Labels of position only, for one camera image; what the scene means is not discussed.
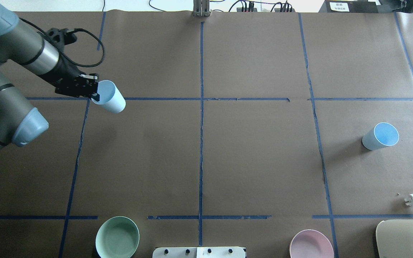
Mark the pink bowl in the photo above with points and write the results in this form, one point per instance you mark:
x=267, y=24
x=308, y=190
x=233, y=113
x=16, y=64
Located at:
x=310, y=244

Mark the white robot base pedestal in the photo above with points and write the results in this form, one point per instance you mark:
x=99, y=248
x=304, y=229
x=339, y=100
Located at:
x=200, y=252

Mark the black power strip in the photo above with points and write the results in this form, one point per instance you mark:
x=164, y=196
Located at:
x=247, y=6

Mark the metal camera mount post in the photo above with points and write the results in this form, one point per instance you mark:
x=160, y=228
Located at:
x=201, y=8

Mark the cream white toaster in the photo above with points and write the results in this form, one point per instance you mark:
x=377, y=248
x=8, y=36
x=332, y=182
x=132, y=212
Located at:
x=394, y=238

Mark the black box with label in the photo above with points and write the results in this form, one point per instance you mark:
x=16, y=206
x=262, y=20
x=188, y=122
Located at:
x=348, y=6

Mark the mint green bowl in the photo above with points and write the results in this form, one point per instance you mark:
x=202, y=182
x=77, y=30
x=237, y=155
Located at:
x=118, y=237

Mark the light blue cup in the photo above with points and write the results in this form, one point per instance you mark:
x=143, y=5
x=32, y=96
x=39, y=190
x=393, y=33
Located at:
x=382, y=135

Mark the pale blue cup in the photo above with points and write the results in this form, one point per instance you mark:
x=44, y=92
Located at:
x=110, y=97

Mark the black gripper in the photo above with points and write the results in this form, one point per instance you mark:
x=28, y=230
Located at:
x=65, y=72

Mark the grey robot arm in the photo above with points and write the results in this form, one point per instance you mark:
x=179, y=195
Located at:
x=41, y=53

